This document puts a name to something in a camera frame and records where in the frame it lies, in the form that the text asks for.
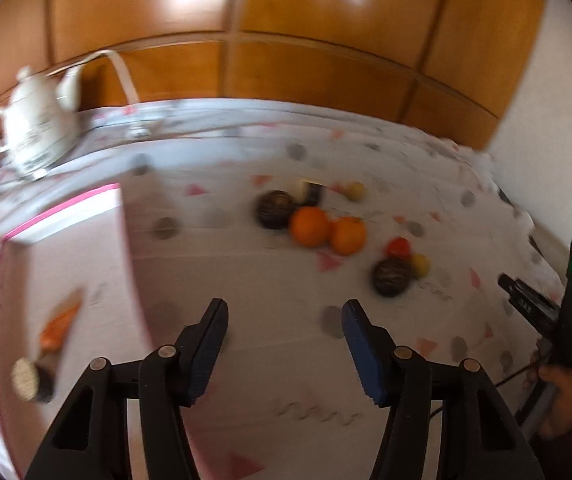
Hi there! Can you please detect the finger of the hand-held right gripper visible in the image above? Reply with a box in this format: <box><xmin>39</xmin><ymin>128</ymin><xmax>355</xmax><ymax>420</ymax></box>
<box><xmin>497</xmin><ymin>273</ymin><xmax>563</xmax><ymax>335</ymax></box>

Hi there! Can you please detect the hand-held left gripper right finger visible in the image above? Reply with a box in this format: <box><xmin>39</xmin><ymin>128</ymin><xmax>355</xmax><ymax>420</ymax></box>
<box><xmin>341</xmin><ymin>299</ymin><xmax>547</xmax><ymax>480</ymax></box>

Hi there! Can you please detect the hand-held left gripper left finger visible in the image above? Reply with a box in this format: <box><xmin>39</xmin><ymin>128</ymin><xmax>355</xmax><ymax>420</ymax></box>
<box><xmin>25</xmin><ymin>298</ymin><xmax>230</xmax><ymax>480</ymax></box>

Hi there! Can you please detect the dark brown round fruit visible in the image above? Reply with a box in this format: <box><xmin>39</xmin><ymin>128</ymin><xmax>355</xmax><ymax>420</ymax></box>
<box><xmin>255</xmin><ymin>190</ymin><xmax>298</xmax><ymax>231</ymax></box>
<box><xmin>372</xmin><ymin>258</ymin><xmax>413</xmax><ymax>298</ymax></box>

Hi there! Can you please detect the red tomato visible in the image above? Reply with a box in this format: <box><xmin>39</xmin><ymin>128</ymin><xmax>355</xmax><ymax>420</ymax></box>
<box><xmin>385</xmin><ymin>237</ymin><xmax>413</xmax><ymax>261</ymax></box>

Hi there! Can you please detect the orange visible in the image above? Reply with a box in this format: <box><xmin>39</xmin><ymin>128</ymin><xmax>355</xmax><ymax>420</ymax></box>
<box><xmin>329</xmin><ymin>216</ymin><xmax>368</xmax><ymax>256</ymax></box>
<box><xmin>288</xmin><ymin>206</ymin><xmax>332</xmax><ymax>248</ymax></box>

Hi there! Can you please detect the pink cardboard box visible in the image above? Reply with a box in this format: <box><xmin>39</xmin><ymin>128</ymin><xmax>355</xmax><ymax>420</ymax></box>
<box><xmin>0</xmin><ymin>183</ymin><xmax>167</xmax><ymax>480</ymax></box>

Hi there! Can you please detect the person's right hand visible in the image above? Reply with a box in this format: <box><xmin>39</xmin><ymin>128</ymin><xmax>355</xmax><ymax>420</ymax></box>
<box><xmin>527</xmin><ymin>350</ymin><xmax>572</xmax><ymax>441</ymax></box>

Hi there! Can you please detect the white patterned tablecloth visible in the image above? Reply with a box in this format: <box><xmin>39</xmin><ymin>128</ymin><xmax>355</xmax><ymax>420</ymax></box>
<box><xmin>0</xmin><ymin>99</ymin><xmax>567</xmax><ymax>480</ymax></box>

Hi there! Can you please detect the carrot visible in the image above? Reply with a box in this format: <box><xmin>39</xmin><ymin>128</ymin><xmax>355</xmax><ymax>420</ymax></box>
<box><xmin>38</xmin><ymin>292</ymin><xmax>84</xmax><ymax>351</ymax></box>

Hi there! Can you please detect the cut eggplant piece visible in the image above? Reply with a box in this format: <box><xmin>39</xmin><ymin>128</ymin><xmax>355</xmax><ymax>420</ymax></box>
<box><xmin>293</xmin><ymin>180</ymin><xmax>324</xmax><ymax>207</ymax></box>
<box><xmin>10</xmin><ymin>355</ymin><xmax>57</xmax><ymax>405</ymax></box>

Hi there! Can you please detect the white ceramic electric kettle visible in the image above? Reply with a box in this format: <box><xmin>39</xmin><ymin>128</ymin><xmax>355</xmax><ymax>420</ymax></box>
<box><xmin>0</xmin><ymin>65</ymin><xmax>84</xmax><ymax>181</ymax></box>

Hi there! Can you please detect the wooden panelled cabinet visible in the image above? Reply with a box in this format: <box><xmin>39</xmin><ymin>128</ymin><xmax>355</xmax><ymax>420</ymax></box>
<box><xmin>0</xmin><ymin>0</ymin><xmax>549</xmax><ymax>153</ymax></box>

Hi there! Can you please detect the black cable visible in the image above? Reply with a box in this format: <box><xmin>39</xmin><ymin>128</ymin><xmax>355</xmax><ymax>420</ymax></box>
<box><xmin>428</xmin><ymin>360</ymin><xmax>537</xmax><ymax>418</ymax></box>

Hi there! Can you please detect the white power cord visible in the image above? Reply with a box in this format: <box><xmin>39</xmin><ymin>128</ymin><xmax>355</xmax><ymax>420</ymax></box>
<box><xmin>51</xmin><ymin>50</ymin><xmax>154</xmax><ymax>138</ymax></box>

